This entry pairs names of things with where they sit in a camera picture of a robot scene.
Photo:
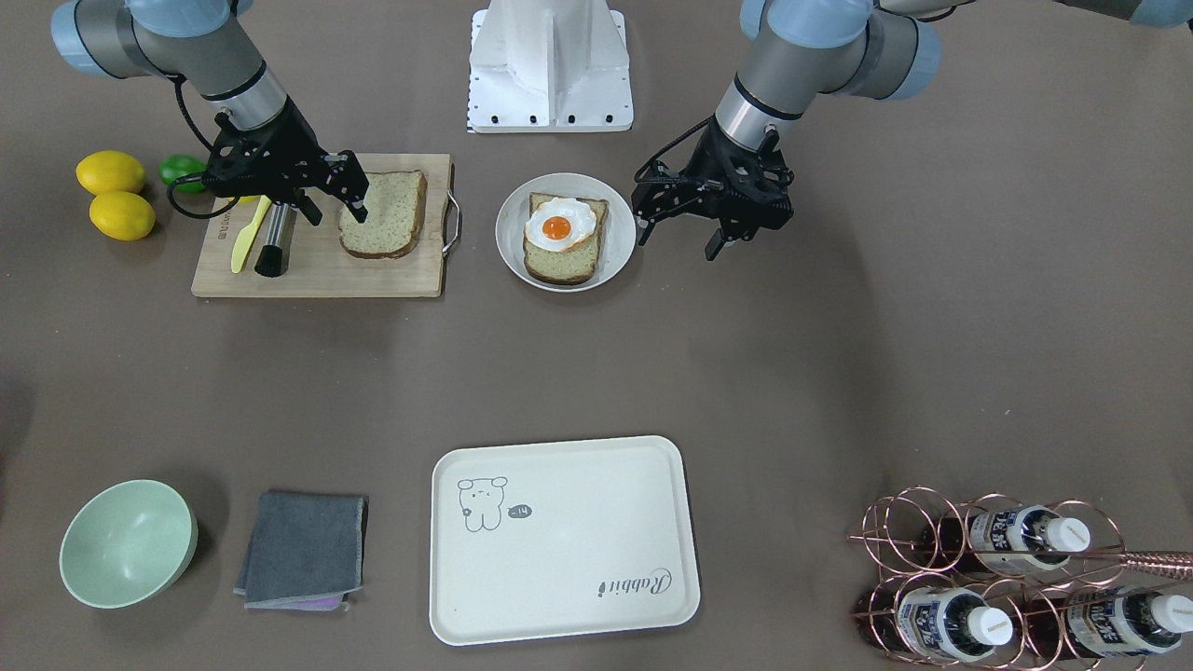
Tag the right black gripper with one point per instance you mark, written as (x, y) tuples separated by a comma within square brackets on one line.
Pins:
[(296, 133)]

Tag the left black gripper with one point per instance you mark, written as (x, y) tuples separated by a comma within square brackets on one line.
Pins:
[(712, 155)]

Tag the bread slice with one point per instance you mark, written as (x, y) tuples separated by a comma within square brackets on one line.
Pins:
[(571, 267), (395, 203)]

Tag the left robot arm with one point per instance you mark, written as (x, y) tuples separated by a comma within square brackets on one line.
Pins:
[(802, 51)]

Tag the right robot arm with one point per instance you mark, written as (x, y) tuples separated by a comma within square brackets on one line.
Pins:
[(201, 42)]

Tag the cream rabbit tray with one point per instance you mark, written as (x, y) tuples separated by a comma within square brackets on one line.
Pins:
[(560, 539)]

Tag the white round plate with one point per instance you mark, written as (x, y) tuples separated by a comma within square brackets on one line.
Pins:
[(619, 238)]

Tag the wooden cutting board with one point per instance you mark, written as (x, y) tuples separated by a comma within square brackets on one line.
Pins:
[(318, 267)]

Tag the steel muddler black tip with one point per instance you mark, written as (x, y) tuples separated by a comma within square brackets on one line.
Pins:
[(273, 260)]

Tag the yellow plastic knife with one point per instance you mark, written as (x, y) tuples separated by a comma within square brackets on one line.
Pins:
[(245, 239)]

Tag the bread slice on plate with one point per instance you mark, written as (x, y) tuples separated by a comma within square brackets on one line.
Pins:
[(571, 267)]

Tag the fried egg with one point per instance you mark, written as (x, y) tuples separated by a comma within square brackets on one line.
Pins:
[(559, 224)]

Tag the green lime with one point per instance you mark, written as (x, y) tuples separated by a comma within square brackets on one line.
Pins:
[(173, 168)]

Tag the yellow lemon lower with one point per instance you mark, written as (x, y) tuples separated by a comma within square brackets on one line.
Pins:
[(122, 216)]

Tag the yellow lemon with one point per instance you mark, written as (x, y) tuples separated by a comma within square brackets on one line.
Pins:
[(122, 216), (109, 171)]

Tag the yellow lemon upper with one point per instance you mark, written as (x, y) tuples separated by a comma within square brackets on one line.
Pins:
[(109, 171)]

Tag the grey folded cloth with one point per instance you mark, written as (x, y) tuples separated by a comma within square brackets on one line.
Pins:
[(305, 551)]

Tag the mint green bowl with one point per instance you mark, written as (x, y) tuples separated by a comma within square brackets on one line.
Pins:
[(128, 544)]

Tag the tea bottle upper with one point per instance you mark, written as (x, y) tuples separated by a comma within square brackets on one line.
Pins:
[(1016, 542)]

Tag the tea bottle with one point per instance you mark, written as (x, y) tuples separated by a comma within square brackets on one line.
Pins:
[(1108, 623), (932, 623), (1016, 542)]

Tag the tea bottle lower middle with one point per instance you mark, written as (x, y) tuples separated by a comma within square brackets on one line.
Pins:
[(932, 623)]

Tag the tea bottle lower outer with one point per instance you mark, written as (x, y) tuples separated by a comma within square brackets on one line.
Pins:
[(1108, 623)]

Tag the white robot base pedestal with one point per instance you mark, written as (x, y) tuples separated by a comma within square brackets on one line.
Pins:
[(549, 66)]

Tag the copper wire bottle rack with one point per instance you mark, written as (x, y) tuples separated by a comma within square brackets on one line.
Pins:
[(998, 583)]

